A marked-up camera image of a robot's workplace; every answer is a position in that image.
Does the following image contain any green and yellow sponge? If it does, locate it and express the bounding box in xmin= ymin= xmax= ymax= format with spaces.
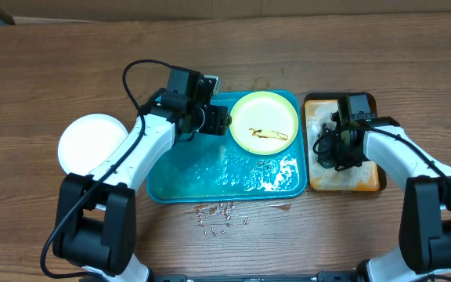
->
xmin=317 ymin=154 xmax=337 ymax=168

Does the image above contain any white plate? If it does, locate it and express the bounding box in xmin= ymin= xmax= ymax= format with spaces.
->
xmin=57 ymin=114 xmax=128 ymax=175

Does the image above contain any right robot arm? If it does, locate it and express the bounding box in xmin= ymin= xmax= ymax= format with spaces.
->
xmin=312 ymin=92 xmax=451 ymax=282

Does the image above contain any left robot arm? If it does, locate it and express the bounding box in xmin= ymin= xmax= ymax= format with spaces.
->
xmin=40 ymin=65 xmax=232 ymax=281

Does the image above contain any black tray with soapy water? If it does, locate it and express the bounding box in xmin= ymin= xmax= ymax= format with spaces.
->
xmin=303 ymin=92 xmax=387 ymax=192

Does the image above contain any teal plastic serving tray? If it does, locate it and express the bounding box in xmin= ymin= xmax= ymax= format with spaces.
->
xmin=146 ymin=89 xmax=308 ymax=204

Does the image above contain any yellow-green plate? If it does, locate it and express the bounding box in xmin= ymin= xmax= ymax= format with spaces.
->
xmin=229 ymin=91 xmax=299 ymax=155

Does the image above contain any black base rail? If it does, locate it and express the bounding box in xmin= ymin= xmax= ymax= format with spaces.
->
xmin=148 ymin=271 xmax=366 ymax=282

